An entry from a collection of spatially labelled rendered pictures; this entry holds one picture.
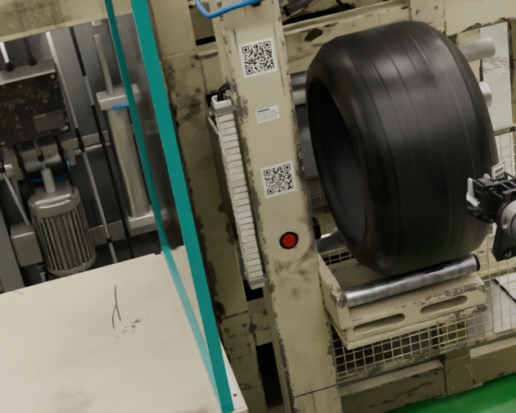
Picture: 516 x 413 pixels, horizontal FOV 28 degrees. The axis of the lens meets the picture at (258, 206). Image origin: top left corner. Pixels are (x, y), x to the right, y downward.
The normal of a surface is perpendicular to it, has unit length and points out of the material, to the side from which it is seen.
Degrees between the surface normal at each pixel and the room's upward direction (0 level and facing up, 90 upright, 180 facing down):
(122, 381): 0
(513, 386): 0
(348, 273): 0
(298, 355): 90
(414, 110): 50
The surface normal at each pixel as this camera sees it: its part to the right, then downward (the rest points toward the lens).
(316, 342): 0.25, 0.41
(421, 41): -0.08, -0.72
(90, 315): -0.16, -0.88
